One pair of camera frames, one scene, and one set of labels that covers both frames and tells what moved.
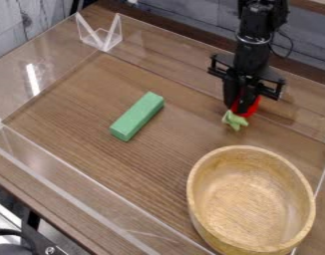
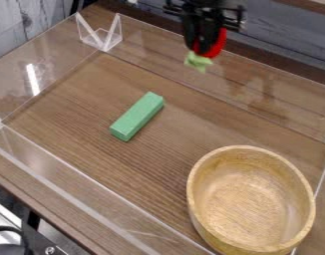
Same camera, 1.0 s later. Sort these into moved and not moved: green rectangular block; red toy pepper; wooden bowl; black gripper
Moved: black gripper; red toy pepper
Not moved: green rectangular block; wooden bowl
